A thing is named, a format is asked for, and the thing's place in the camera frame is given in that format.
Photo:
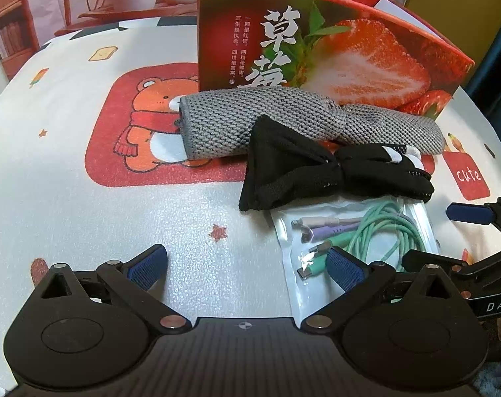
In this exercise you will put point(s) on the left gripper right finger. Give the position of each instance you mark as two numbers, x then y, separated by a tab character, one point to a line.
365	306

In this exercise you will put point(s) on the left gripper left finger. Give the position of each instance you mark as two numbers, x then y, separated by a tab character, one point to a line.
126	286

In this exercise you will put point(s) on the black mesh fabric pouch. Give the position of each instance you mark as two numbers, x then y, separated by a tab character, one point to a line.
284	166

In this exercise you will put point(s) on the grey mesh towel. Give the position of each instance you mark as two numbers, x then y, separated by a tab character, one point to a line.
218	123

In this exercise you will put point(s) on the red strawberry cardboard box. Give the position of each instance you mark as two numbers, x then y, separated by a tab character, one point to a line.
348	50

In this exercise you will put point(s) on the wooden panel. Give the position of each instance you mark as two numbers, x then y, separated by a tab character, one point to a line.
467	29

